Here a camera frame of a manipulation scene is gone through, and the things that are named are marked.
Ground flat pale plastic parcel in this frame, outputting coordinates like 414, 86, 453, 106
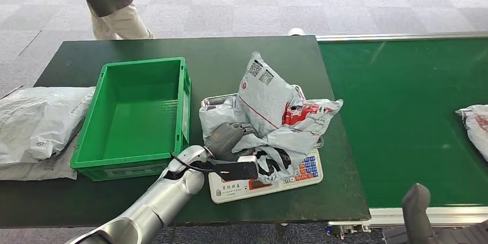
0, 137, 79, 181

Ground green plastic crate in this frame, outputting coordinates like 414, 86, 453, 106
70, 57, 192, 181

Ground white crumpled plastic parcel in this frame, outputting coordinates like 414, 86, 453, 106
0, 86, 96, 166

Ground aluminium conveyor side rail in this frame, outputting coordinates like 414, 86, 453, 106
327, 207, 488, 240
315, 32, 488, 42

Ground dark green table board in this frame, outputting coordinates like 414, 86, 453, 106
0, 35, 371, 228

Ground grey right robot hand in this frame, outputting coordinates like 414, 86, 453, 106
401, 183, 488, 244

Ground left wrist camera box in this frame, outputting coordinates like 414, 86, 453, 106
213, 155, 260, 182

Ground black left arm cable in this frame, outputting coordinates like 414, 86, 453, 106
169, 152, 230, 175

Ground white parcel with black print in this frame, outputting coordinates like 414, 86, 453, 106
199, 51, 344, 186

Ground green conveyor belt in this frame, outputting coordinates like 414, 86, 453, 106
317, 38, 488, 209

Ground grey parcel with red print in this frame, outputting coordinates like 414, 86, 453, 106
455, 104, 488, 163

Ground white electronic weighing scale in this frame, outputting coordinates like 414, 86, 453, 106
201, 85, 325, 205

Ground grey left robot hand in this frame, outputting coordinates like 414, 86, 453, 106
205, 122, 260, 161

